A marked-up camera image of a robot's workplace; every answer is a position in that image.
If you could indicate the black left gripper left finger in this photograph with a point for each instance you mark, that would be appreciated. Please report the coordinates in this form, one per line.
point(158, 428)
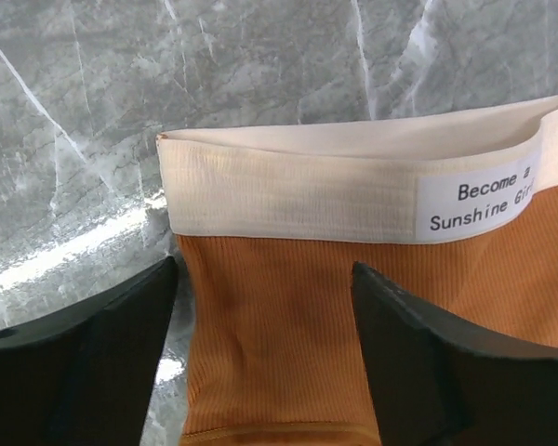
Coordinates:
point(84, 375)

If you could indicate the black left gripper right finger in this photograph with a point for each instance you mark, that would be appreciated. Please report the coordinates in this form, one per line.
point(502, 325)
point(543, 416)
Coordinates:
point(438, 379)

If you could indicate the orange underwear with cream waistband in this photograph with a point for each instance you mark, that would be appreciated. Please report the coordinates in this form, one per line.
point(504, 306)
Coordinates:
point(459, 209)

